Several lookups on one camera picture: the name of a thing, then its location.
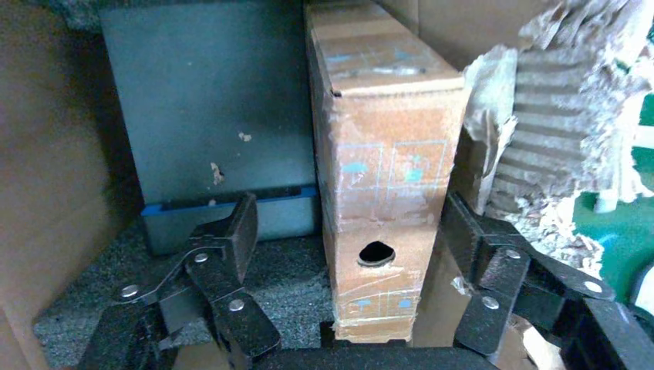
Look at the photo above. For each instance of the black foam pad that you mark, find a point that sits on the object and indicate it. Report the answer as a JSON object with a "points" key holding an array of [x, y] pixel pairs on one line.
{"points": [[291, 286]]}

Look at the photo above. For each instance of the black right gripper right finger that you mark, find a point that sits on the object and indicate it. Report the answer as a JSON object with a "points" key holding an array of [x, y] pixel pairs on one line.
{"points": [[495, 276]]}

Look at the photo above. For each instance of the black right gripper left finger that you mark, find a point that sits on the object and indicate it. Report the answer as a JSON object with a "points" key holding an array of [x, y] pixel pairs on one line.
{"points": [[225, 265]]}

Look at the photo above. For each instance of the open brown cardboard carton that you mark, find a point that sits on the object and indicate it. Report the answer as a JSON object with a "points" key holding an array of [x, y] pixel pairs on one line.
{"points": [[51, 153]]}

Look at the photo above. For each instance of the dark gray box blue stripe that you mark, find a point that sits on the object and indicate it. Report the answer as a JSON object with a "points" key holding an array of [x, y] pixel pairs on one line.
{"points": [[204, 102]]}

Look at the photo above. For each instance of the brown cardboard box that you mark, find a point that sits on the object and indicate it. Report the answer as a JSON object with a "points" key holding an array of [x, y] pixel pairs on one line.
{"points": [[383, 153]]}

